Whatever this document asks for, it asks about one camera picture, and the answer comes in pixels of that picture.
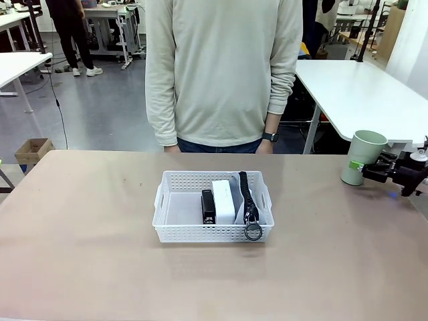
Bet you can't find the background person in black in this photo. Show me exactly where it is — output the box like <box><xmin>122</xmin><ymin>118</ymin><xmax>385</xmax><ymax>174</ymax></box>
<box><xmin>45</xmin><ymin>0</ymin><xmax>104</xmax><ymax>78</ymax></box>

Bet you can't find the light wooden cabinet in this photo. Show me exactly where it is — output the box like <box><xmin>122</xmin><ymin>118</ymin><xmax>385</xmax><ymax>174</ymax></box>
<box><xmin>380</xmin><ymin>4</ymin><xmax>408</xmax><ymax>62</ymax></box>

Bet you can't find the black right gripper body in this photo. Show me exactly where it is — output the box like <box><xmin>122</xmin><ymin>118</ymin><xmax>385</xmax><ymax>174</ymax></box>
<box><xmin>387</xmin><ymin>159</ymin><xmax>428</xmax><ymax>197</ymax></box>

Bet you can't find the black round zipper pull ring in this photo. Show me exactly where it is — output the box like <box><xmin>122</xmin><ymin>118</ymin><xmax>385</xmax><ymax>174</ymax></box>
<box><xmin>244</xmin><ymin>217</ymin><xmax>262</xmax><ymax>242</ymax></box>

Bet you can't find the brown cardboard box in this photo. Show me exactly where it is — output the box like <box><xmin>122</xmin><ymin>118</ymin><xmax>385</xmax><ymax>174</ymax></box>
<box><xmin>14</xmin><ymin>137</ymin><xmax>56</xmax><ymax>167</ymax></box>

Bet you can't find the white perforated plastic basket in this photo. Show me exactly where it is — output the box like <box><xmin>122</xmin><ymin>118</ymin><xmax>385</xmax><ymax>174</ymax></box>
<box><xmin>152</xmin><ymin>170</ymin><xmax>276</xmax><ymax>244</ymax></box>

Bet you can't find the large white side table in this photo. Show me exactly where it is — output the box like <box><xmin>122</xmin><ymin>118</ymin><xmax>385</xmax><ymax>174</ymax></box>
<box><xmin>294</xmin><ymin>59</ymin><xmax>428</xmax><ymax>155</ymax></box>

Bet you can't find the person's left hand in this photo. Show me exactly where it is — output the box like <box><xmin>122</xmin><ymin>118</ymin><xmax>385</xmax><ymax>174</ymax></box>
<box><xmin>255</xmin><ymin>139</ymin><xmax>274</xmax><ymax>154</ymax></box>

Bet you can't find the white-framed background workbench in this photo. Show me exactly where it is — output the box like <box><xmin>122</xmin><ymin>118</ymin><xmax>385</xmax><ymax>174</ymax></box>
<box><xmin>82</xmin><ymin>2</ymin><xmax>147</xmax><ymax>70</ymax></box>

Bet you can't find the small white rectangular box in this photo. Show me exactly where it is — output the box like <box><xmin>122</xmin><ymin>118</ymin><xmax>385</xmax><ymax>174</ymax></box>
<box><xmin>211</xmin><ymin>179</ymin><xmax>237</xmax><ymax>225</ymax></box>

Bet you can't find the person's right forearm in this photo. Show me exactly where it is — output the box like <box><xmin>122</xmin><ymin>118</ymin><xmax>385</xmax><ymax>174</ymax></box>
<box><xmin>144</xmin><ymin>76</ymin><xmax>179</xmax><ymax>147</ymax></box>

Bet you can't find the black metal frame strut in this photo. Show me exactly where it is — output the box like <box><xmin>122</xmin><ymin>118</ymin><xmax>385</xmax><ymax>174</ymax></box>
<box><xmin>0</xmin><ymin>166</ymin><xmax>15</xmax><ymax>194</ymax></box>

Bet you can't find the black pole with clamp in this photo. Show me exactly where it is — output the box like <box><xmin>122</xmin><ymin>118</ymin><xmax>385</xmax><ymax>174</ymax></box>
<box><xmin>23</xmin><ymin>0</ymin><xmax>47</xmax><ymax>54</ymax></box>

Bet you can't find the black vertical stand pole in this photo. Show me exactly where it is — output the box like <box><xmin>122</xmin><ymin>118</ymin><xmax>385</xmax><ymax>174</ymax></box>
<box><xmin>355</xmin><ymin>0</ymin><xmax>383</xmax><ymax>64</ymax></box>

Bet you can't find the person in beige sweater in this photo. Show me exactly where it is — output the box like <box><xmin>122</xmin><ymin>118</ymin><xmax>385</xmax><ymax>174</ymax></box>
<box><xmin>144</xmin><ymin>0</ymin><xmax>304</xmax><ymax>154</ymax></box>

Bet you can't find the background person in cream top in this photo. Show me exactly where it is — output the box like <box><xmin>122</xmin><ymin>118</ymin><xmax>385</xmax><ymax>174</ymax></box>
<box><xmin>313</xmin><ymin>0</ymin><xmax>339</xmax><ymax>33</ymax></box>

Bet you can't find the grey pouch with black zipper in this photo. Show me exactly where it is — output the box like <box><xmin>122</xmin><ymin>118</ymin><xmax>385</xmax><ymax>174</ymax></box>
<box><xmin>229</xmin><ymin>171</ymin><xmax>268</xmax><ymax>226</ymax></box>

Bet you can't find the person's left forearm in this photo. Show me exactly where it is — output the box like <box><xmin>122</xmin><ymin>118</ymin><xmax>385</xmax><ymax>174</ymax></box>
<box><xmin>263</xmin><ymin>66</ymin><xmax>297</xmax><ymax>134</ymax></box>

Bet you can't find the pale green plastic cup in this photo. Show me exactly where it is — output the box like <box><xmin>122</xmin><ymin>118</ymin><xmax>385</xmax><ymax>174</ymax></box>
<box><xmin>340</xmin><ymin>130</ymin><xmax>389</xmax><ymax>187</ymax></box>

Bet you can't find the black stapler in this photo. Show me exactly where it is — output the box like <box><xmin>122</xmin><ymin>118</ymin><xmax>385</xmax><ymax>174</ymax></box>
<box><xmin>200</xmin><ymin>189</ymin><xmax>218</xmax><ymax>225</ymax></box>

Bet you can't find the white desk with round corner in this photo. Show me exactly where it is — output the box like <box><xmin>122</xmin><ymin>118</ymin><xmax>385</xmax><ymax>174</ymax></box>
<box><xmin>0</xmin><ymin>51</ymin><xmax>54</xmax><ymax>114</ymax></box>

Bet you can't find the thin black floor cable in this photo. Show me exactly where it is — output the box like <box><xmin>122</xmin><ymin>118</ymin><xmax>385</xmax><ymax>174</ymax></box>
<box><xmin>49</xmin><ymin>63</ymin><xmax>70</xmax><ymax>150</ymax></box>

